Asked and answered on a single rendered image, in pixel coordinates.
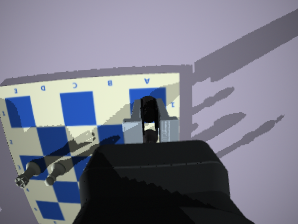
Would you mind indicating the blue and cream chessboard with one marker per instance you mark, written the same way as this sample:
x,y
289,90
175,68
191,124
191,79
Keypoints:
x,y
64,121

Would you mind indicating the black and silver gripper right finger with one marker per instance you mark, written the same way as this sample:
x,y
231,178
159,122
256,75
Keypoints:
x,y
167,127

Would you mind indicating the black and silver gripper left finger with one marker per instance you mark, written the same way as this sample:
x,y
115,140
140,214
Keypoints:
x,y
133,128

